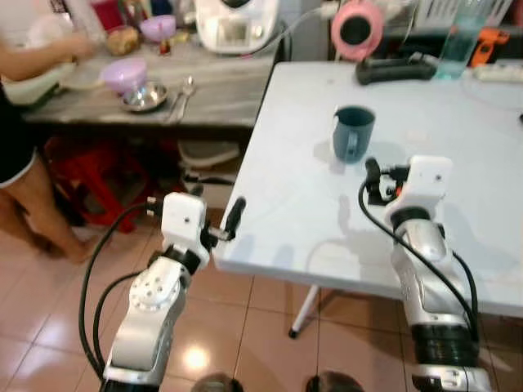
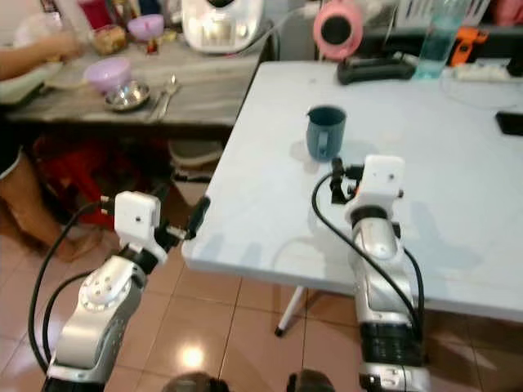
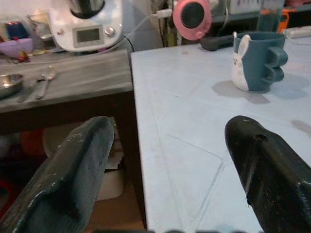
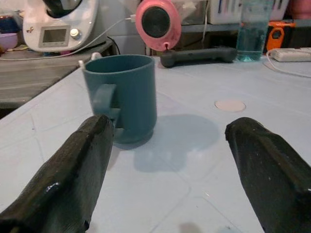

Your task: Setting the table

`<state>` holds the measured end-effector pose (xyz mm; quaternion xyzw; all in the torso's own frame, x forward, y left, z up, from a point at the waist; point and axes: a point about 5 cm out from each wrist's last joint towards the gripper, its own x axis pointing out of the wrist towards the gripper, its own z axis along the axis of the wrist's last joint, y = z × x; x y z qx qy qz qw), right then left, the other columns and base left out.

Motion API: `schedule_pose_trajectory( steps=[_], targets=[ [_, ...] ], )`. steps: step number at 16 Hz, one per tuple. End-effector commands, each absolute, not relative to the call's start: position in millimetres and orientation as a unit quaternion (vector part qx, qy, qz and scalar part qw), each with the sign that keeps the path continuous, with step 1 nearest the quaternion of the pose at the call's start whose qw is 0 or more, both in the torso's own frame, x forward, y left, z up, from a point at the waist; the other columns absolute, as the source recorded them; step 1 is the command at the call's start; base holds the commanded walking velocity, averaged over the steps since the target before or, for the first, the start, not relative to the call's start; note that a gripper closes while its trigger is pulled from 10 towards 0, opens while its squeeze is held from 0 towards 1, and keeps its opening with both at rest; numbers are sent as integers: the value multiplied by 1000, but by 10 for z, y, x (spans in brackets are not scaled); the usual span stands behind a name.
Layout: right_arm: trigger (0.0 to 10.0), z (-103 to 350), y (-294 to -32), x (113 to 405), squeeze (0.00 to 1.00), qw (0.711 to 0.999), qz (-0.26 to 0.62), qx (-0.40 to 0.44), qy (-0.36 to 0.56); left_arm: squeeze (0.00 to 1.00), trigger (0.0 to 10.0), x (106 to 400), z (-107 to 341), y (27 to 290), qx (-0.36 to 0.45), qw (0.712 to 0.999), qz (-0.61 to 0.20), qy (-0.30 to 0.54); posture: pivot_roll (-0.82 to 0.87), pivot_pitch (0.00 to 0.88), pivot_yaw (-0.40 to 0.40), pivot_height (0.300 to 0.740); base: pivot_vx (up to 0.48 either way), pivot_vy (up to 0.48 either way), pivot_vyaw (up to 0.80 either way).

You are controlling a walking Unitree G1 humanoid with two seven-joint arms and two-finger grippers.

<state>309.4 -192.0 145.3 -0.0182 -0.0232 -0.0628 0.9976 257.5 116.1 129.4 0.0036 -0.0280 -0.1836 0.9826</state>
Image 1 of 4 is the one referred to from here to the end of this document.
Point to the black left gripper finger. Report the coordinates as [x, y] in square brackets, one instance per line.
[234, 217]

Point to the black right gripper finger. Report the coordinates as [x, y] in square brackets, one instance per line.
[373, 180]

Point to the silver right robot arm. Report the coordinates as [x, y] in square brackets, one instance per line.
[429, 282]

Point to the blue-grey plastic mug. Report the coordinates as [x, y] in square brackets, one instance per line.
[359, 135]

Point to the white folding table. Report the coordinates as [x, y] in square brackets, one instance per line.
[327, 220]

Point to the black oblong case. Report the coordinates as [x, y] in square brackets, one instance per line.
[392, 71]

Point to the grey wooden side table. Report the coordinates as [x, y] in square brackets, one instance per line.
[221, 90]

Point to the red plastic stool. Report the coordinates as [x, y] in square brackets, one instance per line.
[98, 175]

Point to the metal spoon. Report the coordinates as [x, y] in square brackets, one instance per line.
[185, 91]

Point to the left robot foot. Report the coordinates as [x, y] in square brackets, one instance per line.
[217, 383]

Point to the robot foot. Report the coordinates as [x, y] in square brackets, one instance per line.
[335, 382]
[217, 383]

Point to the steel bowl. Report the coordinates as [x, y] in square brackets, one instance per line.
[147, 100]

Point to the round pink fan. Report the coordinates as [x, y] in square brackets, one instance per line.
[357, 28]

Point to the clear blue water bottle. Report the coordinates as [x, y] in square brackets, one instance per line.
[459, 45]

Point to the white power strip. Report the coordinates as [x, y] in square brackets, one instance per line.
[500, 73]

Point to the orange and black tool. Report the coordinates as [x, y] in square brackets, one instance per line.
[488, 45]

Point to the large purple plastic bowl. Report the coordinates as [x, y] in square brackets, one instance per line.
[124, 73]

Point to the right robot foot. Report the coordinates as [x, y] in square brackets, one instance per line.
[335, 382]

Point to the white kitchen appliance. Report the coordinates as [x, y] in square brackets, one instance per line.
[233, 28]

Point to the person in black shorts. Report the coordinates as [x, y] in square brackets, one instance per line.
[24, 188]

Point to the small purple bowl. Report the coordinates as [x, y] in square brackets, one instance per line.
[158, 27]

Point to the glass jar with food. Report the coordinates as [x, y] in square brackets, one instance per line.
[122, 41]

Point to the pale green basin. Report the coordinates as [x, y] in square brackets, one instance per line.
[33, 86]

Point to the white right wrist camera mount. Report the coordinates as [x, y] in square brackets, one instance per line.
[426, 184]

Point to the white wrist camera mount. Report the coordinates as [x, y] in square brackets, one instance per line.
[426, 184]
[183, 219]

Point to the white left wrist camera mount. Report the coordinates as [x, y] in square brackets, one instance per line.
[183, 219]

